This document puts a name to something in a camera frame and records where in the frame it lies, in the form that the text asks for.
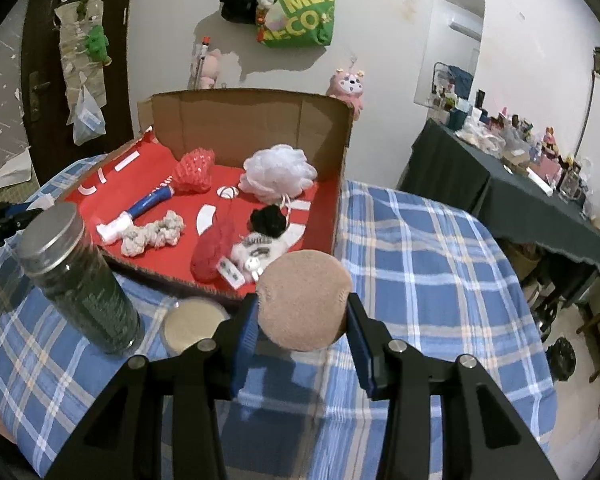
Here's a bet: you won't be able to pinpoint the blue white tube toy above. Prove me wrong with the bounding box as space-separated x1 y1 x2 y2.
96 185 174 245

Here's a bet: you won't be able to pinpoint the beige knotted rope toy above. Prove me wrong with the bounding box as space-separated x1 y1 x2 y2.
121 210 185 258

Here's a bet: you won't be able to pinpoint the red knitted ball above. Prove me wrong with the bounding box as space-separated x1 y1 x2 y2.
189 211 239 292

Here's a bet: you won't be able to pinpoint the white fluffy bunny clip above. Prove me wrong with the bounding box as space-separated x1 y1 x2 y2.
230 232 288 283

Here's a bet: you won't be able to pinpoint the tan round powder puff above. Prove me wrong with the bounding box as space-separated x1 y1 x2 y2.
256 249 353 352

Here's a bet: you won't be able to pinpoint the black knitted scrunchie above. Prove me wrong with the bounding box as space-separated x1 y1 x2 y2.
249 204 288 238

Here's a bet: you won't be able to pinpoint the white mesh bath pouf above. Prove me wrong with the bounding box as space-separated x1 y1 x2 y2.
238 144 317 205

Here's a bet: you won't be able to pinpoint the tall jar dark contents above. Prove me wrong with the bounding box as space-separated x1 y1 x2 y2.
16 202 143 356

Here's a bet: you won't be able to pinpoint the dark brown door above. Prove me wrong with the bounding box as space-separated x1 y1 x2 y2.
21 0 134 182

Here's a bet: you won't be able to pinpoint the white plastic bag on door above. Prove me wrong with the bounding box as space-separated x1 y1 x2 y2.
72 86 106 146

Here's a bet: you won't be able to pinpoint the small jar golden capsules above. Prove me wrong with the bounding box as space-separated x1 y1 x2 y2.
160 297 230 356

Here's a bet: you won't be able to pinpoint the blue plaid tablecloth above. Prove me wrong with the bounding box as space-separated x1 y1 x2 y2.
0 181 557 479

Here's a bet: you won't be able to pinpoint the green plush on door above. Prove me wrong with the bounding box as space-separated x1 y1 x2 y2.
84 25 111 66

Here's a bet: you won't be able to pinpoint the cardboard box red lining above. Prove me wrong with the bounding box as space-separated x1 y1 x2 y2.
60 89 353 304

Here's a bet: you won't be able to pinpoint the pink plush with stick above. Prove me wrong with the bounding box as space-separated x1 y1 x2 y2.
188 36 222 90

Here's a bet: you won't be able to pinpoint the dark green covered side table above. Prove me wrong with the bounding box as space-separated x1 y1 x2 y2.
399 119 600 268

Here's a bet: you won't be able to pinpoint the green tote bag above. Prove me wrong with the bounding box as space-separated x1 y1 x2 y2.
256 0 336 48

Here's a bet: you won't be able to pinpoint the wall mirror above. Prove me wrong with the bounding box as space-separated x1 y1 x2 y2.
414 0 486 107

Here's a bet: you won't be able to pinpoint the pink plush on wall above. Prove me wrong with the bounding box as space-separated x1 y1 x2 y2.
326 68 364 122

